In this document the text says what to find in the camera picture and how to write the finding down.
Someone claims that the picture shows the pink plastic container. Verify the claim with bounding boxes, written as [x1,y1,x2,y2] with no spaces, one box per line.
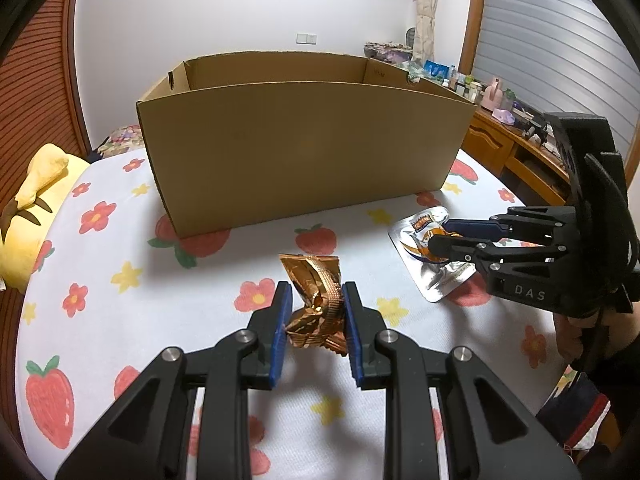
[481,77,503,111]

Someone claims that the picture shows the floral patterned clothing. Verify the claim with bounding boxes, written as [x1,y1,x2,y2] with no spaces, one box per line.
[537,365,626,461]

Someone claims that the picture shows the person's right hand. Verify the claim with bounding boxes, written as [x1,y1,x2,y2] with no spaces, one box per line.
[552,310,601,363]

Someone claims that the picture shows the yellow plush toy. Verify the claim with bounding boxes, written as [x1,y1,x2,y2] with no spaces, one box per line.
[0,142,71,293]

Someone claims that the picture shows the brown slatted wooden wardrobe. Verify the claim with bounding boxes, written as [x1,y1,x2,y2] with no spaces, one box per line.
[0,0,93,161]

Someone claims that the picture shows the floral patterned pillow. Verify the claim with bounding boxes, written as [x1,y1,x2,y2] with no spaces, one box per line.
[92,125,143,161]

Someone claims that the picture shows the cardboard box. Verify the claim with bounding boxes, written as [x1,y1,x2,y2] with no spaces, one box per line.
[136,50,478,240]

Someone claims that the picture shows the wooden frame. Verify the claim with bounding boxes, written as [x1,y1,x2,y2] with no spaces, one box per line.
[457,0,488,76]

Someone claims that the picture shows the black cable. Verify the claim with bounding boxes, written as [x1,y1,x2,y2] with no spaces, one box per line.
[572,305,618,376]

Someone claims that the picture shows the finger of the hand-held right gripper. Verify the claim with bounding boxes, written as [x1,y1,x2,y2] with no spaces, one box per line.
[442,205,578,243]
[427,235,576,273]

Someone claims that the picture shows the person's right forearm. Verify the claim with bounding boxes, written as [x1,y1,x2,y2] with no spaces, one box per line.
[597,305,640,376]

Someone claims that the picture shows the beige curtain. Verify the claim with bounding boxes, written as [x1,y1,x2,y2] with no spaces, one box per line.
[412,0,446,61]

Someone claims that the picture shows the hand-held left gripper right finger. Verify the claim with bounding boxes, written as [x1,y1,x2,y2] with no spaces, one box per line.
[342,281,583,480]

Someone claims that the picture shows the white slatted shutter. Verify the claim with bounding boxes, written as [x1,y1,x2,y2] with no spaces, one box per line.
[470,0,640,171]

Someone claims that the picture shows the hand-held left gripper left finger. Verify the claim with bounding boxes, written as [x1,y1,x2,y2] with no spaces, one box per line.
[55,281,293,480]

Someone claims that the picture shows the cluster of small bottles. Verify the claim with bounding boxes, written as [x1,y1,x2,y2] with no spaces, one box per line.
[447,65,488,106]

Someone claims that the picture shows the floral storage box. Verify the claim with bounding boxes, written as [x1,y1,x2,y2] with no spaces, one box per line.
[364,41,415,65]

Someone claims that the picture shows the wooden desk with clutter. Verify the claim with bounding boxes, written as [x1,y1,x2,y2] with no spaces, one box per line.
[460,107,576,206]

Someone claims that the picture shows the gold foil snack packet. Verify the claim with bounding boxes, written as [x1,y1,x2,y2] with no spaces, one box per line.
[278,254,348,358]

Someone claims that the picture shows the silver orange snack packet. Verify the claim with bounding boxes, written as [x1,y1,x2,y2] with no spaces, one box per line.
[387,206,477,303]

